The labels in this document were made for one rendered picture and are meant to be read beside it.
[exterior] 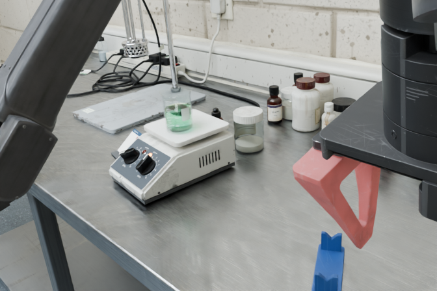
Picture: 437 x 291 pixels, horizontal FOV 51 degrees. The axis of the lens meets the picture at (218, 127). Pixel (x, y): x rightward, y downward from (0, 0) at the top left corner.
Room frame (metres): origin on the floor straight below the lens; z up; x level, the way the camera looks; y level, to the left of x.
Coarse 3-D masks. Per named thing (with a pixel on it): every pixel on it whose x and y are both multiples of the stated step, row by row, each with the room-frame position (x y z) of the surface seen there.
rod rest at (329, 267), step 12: (324, 240) 0.49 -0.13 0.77; (336, 240) 0.49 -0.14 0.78; (324, 252) 0.49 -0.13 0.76; (336, 252) 0.49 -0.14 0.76; (324, 264) 0.46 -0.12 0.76; (336, 264) 0.46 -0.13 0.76; (324, 276) 0.44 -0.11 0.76; (336, 276) 0.41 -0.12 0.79; (312, 288) 0.42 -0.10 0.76; (324, 288) 0.41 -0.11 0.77; (336, 288) 0.41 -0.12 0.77
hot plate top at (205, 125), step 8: (192, 112) 0.84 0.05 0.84; (200, 112) 0.83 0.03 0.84; (160, 120) 0.81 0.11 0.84; (200, 120) 0.79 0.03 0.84; (208, 120) 0.79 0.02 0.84; (216, 120) 0.79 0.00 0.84; (144, 128) 0.78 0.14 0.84; (152, 128) 0.77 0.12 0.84; (160, 128) 0.77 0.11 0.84; (200, 128) 0.76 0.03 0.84; (208, 128) 0.75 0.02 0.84; (216, 128) 0.75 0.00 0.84; (224, 128) 0.76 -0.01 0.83; (160, 136) 0.74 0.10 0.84; (168, 136) 0.73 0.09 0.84; (176, 136) 0.73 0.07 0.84; (184, 136) 0.72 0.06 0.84; (192, 136) 0.72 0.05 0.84; (200, 136) 0.73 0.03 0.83; (176, 144) 0.70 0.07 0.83; (184, 144) 0.71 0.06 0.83
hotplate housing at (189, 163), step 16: (160, 144) 0.74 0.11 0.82; (192, 144) 0.73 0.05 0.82; (208, 144) 0.73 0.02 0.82; (224, 144) 0.75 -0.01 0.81; (176, 160) 0.69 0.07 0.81; (192, 160) 0.71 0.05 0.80; (208, 160) 0.73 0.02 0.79; (224, 160) 0.75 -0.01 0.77; (112, 176) 0.74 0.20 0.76; (160, 176) 0.67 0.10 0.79; (176, 176) 0.69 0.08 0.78; (192, 176) 0.71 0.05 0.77; (208, 176) 0.73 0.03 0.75; (144, 192) 0.65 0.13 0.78; (160, 192) 0.67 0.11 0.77
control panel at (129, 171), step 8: (136, 144) 0.77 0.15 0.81; (144, 144) 0.76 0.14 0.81; (152, 152) 0.73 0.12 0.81; (160, 152) 0.72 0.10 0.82; (120, 160) 0.75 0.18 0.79; (136, 160) 0.73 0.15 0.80; (160, 160) 0.70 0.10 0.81; (168, 160) 0.69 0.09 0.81; (120, 168) 0.73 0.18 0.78; (128, 168) 0.72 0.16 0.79; (160, 168) 0.68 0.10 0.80; (128, 176) 0.70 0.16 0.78; (136, 176) 0.69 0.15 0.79; (144, 176) 0.68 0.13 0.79; (152, 176) 0.67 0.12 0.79; (136, 184) 0.67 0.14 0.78; (144, 184) 0.66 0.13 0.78
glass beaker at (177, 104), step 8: (168, 88) 0.78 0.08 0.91; (176, 88) 0.79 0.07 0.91; (184, 88) 0.78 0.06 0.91; (168, 96) 0.74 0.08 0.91; (176, 96) 0.74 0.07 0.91; (184, 96) 0.74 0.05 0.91; (168, 104) 0.74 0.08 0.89; (176, 104) 0.74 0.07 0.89; (184, 104) 0.74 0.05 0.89; (168, 112) 0.74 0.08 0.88; (176, 112) 0.73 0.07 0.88; (184, 112) 0.74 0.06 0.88; (168, 120) 0.74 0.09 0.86; (176, 120) 0.74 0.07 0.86; (184, 120) 0.74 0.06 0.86; (192, 120) 0.76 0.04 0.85; (168, 128) 0.74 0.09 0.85; (176, 128) 0.74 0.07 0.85; (184, 128) 0.74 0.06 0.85; (192, 128) 0.75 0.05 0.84
